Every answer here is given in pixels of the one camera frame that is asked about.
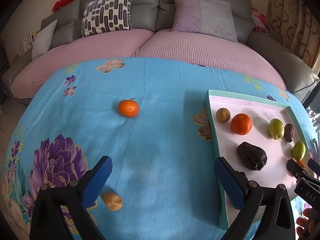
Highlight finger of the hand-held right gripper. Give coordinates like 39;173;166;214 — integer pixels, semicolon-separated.
307;158;320;176
287;159;307;180

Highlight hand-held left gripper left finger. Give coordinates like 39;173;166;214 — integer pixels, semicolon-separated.
29;155;113;240

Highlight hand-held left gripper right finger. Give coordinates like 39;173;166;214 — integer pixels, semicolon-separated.
214;156;297;240

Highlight green jujube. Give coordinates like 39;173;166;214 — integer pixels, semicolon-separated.
269;118;285;140
291;141;306;161

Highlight large dark date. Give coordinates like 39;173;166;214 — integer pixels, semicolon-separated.
236;141;267;171

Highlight small dark date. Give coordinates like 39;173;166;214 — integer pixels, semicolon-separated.
284;123;296;143

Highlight orange tangerine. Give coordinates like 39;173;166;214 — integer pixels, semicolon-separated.
230;113;252;136
118;99;140;118

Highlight brown round fruit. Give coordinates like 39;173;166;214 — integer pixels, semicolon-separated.
216;108;231;123

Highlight teal tray with white inside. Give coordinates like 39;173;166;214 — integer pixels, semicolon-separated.
204;89;314;230

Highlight person's right hand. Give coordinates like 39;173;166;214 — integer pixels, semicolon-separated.
296;208;315;237

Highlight grey metal bars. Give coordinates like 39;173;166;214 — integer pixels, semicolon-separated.
311;138;320;157

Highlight tan oblong fruit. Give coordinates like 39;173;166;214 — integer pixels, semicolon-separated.
102;192;123;212

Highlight blue floral blanket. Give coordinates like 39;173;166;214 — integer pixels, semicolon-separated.
0;57;320;240

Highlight pink sofa seat cover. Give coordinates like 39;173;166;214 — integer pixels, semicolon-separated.
11;29;153;98
132;29;290;91

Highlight brown patterned curtain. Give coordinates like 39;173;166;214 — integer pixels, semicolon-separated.
266;0;320;70

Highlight pink floral cloth on armrest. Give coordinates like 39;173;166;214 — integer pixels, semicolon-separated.
251;7;269;34

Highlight white slatted rack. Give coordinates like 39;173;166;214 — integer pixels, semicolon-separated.
22;30;40;53

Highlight black white patterned pillow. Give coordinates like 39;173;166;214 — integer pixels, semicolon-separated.
81;0;134;38

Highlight lilac pillow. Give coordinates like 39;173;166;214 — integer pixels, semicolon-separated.
171;0;238;43

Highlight grey sofa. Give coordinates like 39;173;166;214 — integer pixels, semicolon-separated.
1;0;320;103

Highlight red plastic bag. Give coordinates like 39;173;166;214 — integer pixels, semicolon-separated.
52;0;81;12

